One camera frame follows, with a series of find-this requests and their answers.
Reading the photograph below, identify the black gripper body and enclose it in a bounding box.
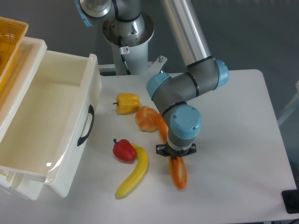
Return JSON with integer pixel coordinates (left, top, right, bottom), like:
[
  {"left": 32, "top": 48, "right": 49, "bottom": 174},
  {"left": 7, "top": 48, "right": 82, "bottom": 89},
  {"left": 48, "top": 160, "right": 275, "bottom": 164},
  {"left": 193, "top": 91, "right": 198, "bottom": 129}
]
[{"left": 156, "top": 143, "right": 196, "bottom": 158}]

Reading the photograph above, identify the white plastic drawer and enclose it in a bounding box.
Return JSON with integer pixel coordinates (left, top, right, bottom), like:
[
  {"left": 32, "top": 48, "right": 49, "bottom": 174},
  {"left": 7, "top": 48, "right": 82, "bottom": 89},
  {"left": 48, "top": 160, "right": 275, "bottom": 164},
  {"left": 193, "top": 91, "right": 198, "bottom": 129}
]
[{"left": 4, "top": 51, "right": 101, "bottom": 197}]

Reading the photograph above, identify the yellow banana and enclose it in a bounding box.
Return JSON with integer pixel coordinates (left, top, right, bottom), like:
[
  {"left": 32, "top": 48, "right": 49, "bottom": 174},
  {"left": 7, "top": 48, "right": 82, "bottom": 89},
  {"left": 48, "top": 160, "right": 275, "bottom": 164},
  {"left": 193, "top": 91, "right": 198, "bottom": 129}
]
[{"left": 114, "top": 143, "right": 149, "bottom": 198}]

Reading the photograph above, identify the yellow plastic basket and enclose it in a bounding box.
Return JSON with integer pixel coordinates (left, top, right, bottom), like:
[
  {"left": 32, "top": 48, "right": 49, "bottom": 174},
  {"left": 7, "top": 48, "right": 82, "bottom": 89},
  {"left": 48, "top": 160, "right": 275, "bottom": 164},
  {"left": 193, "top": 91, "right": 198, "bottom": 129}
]
[{"left": 0, "top": 17, "right": 28, "bottom": 91}]

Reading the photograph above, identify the long orange baguette bread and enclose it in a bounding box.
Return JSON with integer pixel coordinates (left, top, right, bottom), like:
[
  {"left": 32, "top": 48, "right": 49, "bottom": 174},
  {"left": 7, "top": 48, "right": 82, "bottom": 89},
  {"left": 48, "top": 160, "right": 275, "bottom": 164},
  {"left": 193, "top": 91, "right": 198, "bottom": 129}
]
[{"left": 156, "top": 113, "right": 188, "bottom": 190}]

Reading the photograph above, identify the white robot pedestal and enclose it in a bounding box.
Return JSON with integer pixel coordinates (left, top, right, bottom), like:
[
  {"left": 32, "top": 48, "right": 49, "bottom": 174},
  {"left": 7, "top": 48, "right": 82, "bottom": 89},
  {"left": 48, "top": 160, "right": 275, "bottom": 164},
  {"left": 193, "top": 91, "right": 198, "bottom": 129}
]
[{"left": 102, "top": 12, "right": 154, "bottom": 76}]

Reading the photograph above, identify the white metal mounting bracket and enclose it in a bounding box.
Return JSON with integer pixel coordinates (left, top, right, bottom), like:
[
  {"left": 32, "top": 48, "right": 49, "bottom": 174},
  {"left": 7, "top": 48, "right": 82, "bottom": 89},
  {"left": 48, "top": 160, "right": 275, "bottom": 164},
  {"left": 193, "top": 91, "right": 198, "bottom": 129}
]
[{"left": 99, "top": 55, "right": 168, "bottom": 76}]

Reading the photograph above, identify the white frame at right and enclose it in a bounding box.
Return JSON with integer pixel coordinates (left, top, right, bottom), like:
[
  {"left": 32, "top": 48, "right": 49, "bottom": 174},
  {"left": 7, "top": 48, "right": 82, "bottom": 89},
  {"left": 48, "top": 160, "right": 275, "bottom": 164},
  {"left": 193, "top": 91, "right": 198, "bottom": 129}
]
[{"left": 277, "top": 81, "right": 299, "bottom": 126}]

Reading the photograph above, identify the black device at edge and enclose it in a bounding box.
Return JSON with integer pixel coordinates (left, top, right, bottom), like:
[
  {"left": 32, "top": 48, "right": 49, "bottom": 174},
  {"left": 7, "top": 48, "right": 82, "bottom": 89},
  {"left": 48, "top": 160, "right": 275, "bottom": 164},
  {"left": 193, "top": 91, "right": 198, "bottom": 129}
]
[{"left": 281, "top": 189, "right": 299, "bottom": 214}]

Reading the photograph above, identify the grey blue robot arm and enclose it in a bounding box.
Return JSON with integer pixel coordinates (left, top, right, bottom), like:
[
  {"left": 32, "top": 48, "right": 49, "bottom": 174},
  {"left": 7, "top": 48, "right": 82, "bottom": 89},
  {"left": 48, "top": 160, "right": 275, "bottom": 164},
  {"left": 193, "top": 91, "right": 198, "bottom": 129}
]
[{"left": 75, "top": 0, "right": 229, "bottom": 158}]

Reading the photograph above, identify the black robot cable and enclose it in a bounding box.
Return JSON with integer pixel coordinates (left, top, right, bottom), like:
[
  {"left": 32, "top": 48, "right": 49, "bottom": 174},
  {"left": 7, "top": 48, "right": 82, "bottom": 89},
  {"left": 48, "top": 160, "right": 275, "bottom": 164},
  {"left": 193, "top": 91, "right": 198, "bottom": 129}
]
[{"left": 118, "top": 35, "right": 132, "bottom": 76}]

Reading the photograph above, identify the black drawer handle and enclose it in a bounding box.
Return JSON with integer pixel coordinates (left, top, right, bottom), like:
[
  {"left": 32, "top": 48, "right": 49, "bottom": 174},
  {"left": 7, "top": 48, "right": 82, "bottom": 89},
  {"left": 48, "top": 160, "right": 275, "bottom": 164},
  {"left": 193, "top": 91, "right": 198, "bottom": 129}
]
[{"left": 77, "top": 105, "right": 95, "bottom": 147}]

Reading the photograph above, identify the white drawer cabinet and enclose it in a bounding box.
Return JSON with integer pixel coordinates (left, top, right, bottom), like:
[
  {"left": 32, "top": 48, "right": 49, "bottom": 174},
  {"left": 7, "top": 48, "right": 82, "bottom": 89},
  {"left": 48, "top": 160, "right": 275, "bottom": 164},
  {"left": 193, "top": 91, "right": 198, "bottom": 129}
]
[{"left": 0, "top": 37, "right": 47, "bottom": 201}]

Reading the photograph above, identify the red bell pepper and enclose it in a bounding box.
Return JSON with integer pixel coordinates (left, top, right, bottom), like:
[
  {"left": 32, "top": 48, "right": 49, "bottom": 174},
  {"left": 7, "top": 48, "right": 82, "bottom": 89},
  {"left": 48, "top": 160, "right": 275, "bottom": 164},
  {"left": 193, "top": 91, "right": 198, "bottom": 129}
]
[{"left": 113, "top": 139, "right": 136, "bottom": 162}]

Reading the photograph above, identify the yellow bell pepper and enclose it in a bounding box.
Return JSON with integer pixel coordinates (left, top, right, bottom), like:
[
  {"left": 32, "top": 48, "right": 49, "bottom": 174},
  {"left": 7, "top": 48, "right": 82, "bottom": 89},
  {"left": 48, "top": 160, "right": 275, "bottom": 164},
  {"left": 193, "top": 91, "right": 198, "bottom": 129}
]
[{"left": 113, "top": 93, "right": 140, "bottom": 115}]

